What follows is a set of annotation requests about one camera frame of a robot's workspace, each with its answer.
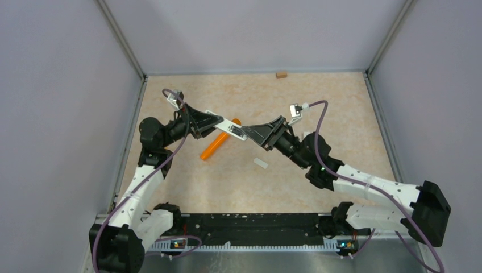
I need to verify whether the small brown wooden block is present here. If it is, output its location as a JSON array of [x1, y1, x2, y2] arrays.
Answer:
[[275, 71, 288, 79]]

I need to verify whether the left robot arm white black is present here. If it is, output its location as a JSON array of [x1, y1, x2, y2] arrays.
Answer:
[[89, 105, 230, 272]]

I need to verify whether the purple cable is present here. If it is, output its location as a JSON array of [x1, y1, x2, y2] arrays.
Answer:
[[91, 88, 202, 273], [309, 100, 447, 273]]

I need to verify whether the small white battery cover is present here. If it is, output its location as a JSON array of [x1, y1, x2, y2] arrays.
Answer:
[[253, 158, 269, 169]]

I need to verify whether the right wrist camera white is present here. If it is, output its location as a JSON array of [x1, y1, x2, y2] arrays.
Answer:
[[288, 103, 310, 126]]

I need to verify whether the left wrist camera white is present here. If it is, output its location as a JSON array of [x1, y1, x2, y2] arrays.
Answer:
[[163, 89, 184, 110]]

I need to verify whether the small white remote control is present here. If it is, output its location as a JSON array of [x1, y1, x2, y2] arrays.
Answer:
[[205, 110, 247, 141]]

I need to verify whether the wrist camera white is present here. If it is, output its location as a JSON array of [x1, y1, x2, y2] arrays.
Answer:
[[288, 103, 310, 126], [163, 89, 184, 110]]

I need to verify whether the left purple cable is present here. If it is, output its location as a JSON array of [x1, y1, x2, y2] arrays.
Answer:
[[91, 88, 202, 273]]

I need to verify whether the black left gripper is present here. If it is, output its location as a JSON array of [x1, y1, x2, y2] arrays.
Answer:
[[160, 102, 224, 147]]

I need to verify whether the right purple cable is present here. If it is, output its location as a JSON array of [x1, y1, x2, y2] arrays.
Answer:
[[309, 100, 447, 273]]

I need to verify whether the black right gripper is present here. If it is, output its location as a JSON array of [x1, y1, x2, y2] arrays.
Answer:
[[242, 115, 309, 169]]

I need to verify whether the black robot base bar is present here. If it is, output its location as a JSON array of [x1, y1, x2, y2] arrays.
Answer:
[[147, 213, 372, 247]]

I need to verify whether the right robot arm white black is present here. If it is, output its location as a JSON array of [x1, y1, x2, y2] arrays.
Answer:
[[241, 116, 451, 247]]

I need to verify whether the white slotted cable duct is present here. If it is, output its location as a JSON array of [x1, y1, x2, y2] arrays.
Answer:
[[148, 239, 359, 253]]

